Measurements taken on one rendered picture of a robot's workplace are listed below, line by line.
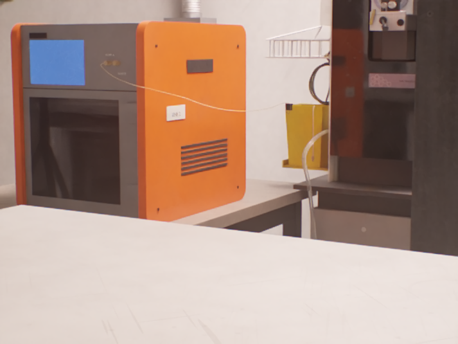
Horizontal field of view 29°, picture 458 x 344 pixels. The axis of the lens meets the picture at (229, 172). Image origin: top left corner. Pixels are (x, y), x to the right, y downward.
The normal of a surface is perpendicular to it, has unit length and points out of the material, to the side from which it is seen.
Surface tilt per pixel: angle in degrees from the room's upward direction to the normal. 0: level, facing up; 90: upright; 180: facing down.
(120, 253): 0
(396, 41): 90
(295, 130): 93
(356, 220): 90
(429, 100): 90
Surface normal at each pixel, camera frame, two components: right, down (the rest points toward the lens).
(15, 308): 0.00, -0.99
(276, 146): -0.50, 0.12
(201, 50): 0.86, 0.07
